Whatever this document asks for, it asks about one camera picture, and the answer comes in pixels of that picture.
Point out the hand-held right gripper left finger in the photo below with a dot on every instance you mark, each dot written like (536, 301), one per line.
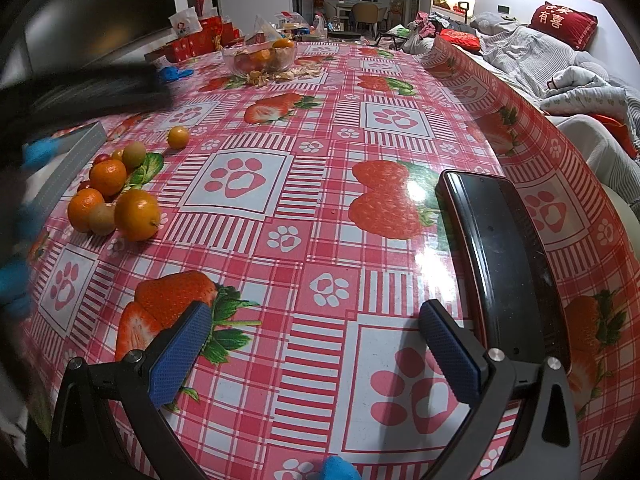
(182, 355)

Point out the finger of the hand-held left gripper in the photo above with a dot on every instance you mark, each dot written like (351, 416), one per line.
(100, 91)
(44, 152)

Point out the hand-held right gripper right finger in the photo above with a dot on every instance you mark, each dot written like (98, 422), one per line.
(447, 355)

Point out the grey ribbed tray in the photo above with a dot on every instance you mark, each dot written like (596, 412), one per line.
(75, 160)

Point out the orange tangerine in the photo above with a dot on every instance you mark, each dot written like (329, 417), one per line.
(108, 176)
(82, 210)

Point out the smooth orange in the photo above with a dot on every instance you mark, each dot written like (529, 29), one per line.
(137, 214)

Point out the person's left hand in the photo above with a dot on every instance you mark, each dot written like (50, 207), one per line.
(15, 290)

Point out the person's right hand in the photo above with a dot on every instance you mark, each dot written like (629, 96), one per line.
(339, 469)

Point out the tan round fruit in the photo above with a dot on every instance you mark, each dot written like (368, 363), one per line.
(134, 154)
(103, 220)

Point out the blue nitrile gloves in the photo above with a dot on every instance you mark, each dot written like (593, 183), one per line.
(175, 74)

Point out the black television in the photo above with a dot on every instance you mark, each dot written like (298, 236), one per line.
(110, 5)

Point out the small orange kumquat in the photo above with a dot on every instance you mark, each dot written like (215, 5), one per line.
(178, 137)

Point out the white tissue pack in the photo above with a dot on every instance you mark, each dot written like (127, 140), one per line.
(185, 21)

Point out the stack of red gift boxes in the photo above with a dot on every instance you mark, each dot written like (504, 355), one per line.
(200, 40)

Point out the clear glass bowl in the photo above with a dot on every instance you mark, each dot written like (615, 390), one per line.
(240, 62)

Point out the orange in glass bowl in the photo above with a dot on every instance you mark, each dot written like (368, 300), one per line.
(257, 58)
(283, 43)

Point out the clear plastic bag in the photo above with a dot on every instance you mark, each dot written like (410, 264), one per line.
(265, 27)

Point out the red strawberry print tablecloth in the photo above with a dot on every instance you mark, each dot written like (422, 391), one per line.
(310, 220)

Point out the pile of dry fruit peels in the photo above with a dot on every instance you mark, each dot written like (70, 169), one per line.
(300, 71)

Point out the clear spray bottle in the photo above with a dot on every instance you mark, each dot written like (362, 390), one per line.
(318, 24)

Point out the brown dining chair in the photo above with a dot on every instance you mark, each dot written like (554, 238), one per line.
(365, 14)

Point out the white quilt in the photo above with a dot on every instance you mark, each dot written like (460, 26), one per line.
(590, 92)

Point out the grey striped blanket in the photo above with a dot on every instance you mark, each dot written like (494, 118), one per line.
(535, 65)

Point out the red cushion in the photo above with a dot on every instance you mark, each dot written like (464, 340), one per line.
(457, 38)

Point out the pile of clothes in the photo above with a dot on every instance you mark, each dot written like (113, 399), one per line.
(430, 25)

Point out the red embroidered pillow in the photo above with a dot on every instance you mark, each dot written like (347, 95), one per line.
(562, 22)

